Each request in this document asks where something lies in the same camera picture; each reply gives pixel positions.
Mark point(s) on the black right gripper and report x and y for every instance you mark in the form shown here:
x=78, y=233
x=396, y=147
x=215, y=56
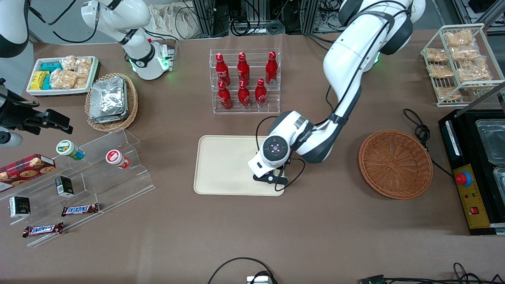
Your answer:
x=17, y=115

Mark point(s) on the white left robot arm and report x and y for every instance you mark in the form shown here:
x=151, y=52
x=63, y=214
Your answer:
x=347, y=59

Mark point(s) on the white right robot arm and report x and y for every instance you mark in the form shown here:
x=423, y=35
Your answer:
x=138, y=15

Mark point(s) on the beige plastic tray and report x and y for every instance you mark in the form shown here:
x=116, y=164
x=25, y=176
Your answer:
x=225, y=165

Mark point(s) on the oval tan wicker basket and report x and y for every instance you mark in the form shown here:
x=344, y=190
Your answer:
x=132, y=104

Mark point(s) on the round brown wicker basket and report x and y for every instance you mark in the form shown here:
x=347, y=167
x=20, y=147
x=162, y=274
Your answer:
x=394, y=163

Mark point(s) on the green lid snack cup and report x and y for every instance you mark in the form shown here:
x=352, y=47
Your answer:
x=68, y=148

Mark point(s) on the white rectangular snack bin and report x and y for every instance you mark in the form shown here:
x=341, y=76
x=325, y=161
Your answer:
x=35, y=92

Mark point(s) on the teal snack packet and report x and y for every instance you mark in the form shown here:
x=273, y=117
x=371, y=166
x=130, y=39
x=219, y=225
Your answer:
x=47, y=83
x=51, y=66

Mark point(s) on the clear rice cracker bag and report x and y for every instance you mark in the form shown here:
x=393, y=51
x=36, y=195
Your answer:
x=80, y=83
x=62, y=79
x=68, y=63
x=83, y=67

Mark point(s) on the yellow snack packet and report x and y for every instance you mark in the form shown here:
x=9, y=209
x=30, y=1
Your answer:
x=38, y=80

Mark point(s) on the silver foil pouch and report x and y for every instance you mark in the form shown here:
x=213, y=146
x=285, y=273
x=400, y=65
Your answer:
x=110, y=120
x=107, y=96

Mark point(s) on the red plaid cookie box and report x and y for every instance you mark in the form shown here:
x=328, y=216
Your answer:
x=23, y=171

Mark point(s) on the small black carton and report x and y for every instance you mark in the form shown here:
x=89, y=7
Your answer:
x=19, y=206
x=64, y=186

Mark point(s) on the red lid snack cup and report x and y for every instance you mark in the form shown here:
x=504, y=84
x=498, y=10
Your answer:
x=115, y=157

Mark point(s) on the clear acrylic bottle rack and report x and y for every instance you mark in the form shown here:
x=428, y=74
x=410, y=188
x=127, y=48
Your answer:
x=252, y=111

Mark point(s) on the red cola bottle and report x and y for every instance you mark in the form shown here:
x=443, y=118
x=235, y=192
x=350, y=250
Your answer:
x=271, y=69
x=225, y=98
x=260, y=95
x=221, y=70
x=244, y=96
x=243, y=69

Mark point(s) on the clear acrylic stepped shelf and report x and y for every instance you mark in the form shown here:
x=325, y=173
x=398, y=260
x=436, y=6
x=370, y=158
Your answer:
x=118, y=185

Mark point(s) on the brown snickers bar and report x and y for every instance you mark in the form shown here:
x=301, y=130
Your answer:
x=80, y=210
x=42, y=230

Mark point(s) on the small silver device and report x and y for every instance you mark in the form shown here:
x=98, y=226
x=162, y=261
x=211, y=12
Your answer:
x=258, y=280

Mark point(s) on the white cloth bag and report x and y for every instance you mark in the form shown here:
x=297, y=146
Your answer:
x=173, y=21

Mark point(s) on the red emergency stop button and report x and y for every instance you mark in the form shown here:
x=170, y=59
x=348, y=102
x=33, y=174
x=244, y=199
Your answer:
x=464, y=179

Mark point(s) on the bagged fried snack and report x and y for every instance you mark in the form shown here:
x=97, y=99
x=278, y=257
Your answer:
x=440, y=71
x=459, y=38
x=436, y=55
x=465, y=52
x=447, y=93
x=473, y=73

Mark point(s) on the black countertop appliance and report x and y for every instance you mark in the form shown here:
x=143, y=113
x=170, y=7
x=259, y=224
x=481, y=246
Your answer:
x=469, y=146

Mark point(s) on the yellow control panel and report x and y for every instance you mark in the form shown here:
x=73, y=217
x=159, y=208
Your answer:
x=473, y=197

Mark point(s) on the steel food pan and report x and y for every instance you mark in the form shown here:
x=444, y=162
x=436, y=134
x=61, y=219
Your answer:
x=500, y=179
x=493, y=142

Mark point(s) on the grey metal bar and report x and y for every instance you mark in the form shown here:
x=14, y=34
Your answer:
x=483, y=94

